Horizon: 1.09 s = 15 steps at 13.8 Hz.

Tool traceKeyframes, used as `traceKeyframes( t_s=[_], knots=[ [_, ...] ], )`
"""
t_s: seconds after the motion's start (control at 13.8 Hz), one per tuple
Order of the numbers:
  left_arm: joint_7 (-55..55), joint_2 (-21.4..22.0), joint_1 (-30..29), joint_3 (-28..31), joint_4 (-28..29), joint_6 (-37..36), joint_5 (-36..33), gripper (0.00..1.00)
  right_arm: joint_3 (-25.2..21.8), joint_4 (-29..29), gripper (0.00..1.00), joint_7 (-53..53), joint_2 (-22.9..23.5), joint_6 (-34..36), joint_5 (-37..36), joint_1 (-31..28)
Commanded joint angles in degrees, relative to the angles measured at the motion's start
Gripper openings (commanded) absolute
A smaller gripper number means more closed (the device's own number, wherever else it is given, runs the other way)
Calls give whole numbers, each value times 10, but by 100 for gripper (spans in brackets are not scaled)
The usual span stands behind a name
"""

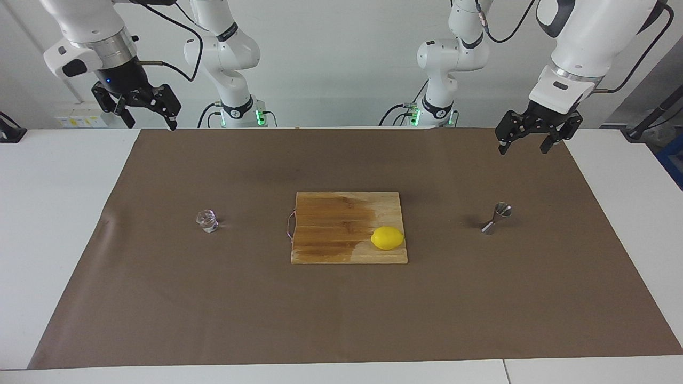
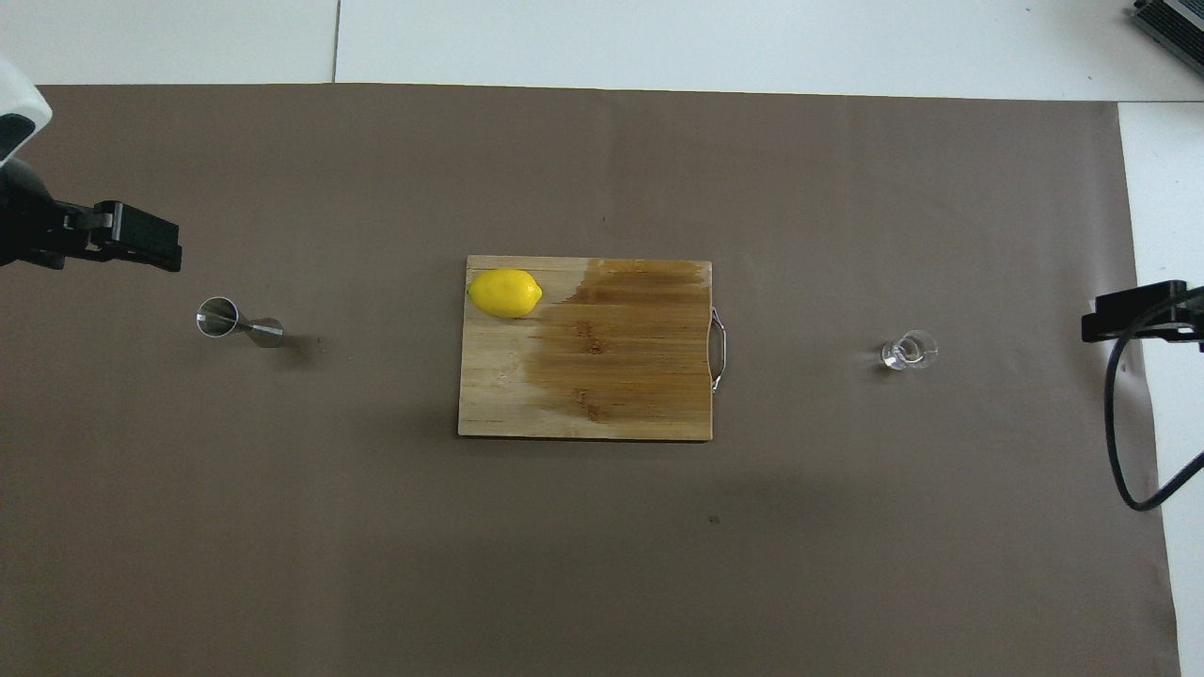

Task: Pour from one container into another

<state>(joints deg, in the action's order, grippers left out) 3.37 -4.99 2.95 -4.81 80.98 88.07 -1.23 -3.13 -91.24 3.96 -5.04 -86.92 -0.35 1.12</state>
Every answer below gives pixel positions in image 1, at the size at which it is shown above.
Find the black table clamp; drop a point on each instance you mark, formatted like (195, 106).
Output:
(10, 133)

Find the brown paper table mat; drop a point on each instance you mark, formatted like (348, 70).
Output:
(213, 309)

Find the white wall socket box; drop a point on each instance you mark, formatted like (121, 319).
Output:
(74, 120)

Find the steel double jigger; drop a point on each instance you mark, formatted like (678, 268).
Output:
(501, 210)

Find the blue crate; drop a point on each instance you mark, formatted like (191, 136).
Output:
(673, 160)

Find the wooden cutting board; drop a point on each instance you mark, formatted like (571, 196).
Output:
(331, 240)

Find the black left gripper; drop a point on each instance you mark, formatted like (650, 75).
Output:
(549, 120)

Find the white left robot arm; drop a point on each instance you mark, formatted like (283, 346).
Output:
(453, 56)

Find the yellow lemon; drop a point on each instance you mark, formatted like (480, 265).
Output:
(387, 238)

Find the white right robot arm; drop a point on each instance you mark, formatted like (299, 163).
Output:
(224, 53)

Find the small clear glass cup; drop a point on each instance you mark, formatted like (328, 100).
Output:
(207, 221)

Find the black stand with pole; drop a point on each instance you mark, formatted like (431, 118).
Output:
(637, 130)

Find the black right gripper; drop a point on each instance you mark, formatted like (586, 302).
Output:
(125, 80)

